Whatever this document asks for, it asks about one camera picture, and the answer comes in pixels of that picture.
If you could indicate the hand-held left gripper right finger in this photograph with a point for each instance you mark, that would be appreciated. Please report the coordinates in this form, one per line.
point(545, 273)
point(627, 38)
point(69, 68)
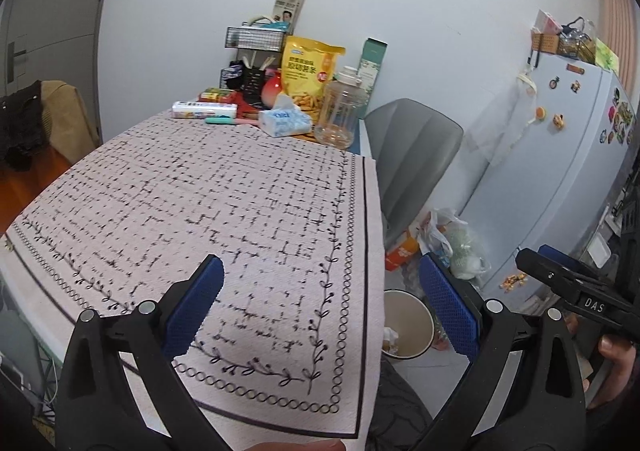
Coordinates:
point(447, 301)

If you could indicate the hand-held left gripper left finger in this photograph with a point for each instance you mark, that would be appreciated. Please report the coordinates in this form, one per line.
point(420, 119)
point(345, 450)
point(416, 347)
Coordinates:
point(192, 301)

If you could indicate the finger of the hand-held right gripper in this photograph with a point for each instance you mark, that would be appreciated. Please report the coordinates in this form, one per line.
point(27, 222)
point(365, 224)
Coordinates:
point(550, 273)

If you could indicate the beige trash bin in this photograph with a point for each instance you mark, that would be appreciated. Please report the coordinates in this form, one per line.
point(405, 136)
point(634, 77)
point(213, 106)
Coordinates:
point(410, 316)

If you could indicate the person's right hand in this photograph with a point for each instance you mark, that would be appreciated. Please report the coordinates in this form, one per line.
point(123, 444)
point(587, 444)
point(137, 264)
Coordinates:
point(615, 371)

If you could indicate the yellow fridge magnets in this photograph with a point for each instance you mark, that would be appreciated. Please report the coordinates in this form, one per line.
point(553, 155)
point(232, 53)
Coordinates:
point(514, 280)

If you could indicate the white plastic container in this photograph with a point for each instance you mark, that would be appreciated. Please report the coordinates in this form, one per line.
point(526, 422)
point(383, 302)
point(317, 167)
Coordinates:
point(601, 251)

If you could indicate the clear bag of white vegetables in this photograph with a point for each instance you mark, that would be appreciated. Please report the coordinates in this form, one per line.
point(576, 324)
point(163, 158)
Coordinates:
point(460, 246)

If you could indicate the orange white carton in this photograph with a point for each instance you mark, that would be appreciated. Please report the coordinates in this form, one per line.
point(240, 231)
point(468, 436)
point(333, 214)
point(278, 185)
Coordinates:
point(400, 251)

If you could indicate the pink patterned tablecloth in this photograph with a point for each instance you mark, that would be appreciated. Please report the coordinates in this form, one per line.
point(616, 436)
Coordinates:
point(200, 206)

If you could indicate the person's dark patterned pants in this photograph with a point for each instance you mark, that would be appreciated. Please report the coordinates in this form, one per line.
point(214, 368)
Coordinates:
point(400, 406)

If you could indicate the white fridge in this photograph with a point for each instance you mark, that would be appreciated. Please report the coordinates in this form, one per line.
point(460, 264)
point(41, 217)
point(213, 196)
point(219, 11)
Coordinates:
point(575, 156)

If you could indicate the hanging translucent plastic bag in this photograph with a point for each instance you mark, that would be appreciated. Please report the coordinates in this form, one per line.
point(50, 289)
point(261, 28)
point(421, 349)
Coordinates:
point(500, 126)

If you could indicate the grey upholstered chair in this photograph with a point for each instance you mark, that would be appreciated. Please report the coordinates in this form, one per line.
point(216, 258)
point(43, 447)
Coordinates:
point(415, 146)

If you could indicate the orange round fridge magnet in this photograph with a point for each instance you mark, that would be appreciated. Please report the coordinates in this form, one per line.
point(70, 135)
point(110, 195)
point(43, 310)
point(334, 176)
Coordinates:
point(539, 113)

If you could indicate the cluster of colourful fridge magnets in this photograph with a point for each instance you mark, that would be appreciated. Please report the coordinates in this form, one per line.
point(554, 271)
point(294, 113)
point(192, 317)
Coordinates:
point(620, 116)

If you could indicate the black-legged table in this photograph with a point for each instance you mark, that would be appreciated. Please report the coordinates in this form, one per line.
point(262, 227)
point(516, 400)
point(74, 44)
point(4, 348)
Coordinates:
point(361, 141)

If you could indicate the teal and pink pen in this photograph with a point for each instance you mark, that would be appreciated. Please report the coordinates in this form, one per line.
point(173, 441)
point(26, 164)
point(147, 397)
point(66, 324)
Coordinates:
point(225, 120)

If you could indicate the long white printed box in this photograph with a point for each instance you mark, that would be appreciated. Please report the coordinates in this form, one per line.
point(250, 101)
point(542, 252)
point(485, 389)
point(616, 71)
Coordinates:
point(202, 109)

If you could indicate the blue white tissue pack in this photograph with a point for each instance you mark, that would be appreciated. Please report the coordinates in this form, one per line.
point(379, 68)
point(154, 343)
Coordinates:
point(285, 120)

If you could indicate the small red box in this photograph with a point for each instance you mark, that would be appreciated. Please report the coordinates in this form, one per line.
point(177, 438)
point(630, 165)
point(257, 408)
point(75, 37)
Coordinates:
point(217, 95)

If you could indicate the tan chair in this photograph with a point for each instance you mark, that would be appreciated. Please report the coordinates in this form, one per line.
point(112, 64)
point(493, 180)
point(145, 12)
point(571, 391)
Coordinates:
point(70, 121)

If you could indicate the clear plastic jar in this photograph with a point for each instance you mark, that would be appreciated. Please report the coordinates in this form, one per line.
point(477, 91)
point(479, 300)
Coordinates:
point(340, 111)

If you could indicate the orange red vase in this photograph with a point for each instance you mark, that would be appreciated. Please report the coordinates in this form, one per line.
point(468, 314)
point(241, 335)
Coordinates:
point(272, 92)

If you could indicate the black pen holder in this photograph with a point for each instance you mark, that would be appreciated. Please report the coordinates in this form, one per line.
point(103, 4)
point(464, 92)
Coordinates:
point(254, 81)

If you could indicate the wicker basket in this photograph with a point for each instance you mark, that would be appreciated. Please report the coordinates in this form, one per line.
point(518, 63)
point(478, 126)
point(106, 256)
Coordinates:
point(545, 43)

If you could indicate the black jacket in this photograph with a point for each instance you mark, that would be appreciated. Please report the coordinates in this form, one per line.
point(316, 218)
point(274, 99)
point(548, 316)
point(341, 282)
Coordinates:
point(22, 126)

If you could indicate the tall green box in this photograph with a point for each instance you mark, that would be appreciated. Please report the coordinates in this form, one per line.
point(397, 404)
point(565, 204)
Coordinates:
point(372, 66)

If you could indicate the pink box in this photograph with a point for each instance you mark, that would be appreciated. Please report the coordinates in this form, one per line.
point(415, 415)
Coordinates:
point(548, 22)

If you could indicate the yellow snack bag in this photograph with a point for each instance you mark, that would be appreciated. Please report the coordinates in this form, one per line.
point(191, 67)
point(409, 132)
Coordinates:
point(307, 76)

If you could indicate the pink striped curtain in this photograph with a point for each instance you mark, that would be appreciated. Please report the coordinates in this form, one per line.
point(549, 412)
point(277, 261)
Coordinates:
point(617, 6)

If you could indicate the grey door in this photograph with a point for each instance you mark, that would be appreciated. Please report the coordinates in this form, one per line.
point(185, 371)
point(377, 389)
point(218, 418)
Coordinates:
point(55, 31)

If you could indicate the paper carton bag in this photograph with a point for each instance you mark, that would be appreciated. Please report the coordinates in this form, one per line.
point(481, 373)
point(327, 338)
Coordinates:
point(290, 1)

